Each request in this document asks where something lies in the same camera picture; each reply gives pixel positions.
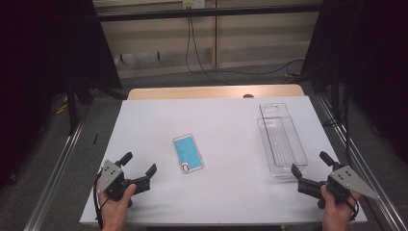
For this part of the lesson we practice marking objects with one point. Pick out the blue smartphone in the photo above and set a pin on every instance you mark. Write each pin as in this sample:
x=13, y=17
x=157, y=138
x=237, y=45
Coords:
x=188, y=152

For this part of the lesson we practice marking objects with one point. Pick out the clear plastic container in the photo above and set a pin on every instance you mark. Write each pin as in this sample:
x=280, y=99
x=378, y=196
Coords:
x=282, y=141

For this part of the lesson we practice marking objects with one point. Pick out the black curtain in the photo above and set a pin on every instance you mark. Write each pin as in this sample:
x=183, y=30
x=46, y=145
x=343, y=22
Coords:
x=369, y=64
x=41, y=64

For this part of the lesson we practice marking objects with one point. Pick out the black horizontal bar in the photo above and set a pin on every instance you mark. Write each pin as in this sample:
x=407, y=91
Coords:
x=208, y=12

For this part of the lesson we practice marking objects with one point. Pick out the white table cover board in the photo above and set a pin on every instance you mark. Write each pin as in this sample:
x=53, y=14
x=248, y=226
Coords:
x=224, y=192

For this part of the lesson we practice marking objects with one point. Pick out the metal floor rail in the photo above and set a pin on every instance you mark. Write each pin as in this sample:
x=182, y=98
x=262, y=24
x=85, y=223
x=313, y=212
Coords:
x=54, y=176
x=369, y=173

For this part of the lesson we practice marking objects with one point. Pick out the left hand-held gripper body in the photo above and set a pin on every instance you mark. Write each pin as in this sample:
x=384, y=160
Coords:
x=110, y=176

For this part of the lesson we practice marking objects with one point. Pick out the black metal stand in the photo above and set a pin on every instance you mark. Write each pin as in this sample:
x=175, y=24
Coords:
x=335, y=93
x=72, y=109

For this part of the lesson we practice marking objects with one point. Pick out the wooden table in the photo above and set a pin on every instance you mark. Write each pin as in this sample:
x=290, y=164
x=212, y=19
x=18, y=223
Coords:
x=192, y=92

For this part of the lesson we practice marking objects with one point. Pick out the small black floor object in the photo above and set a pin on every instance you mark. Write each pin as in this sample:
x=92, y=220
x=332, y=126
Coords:
x=95, y=138

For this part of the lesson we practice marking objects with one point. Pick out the white wall socket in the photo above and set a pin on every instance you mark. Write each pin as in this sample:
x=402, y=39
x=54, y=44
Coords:
x=193, y=3

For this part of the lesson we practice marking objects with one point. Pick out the person's left hand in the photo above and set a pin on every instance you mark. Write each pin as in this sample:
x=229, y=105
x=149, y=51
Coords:
x=114, y=215

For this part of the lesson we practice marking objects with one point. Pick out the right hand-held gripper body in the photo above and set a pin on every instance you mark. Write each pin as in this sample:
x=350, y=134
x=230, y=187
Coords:
x=348, y=179

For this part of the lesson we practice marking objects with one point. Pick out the person's right hand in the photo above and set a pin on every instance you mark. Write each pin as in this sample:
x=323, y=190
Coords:
x=335, y=216

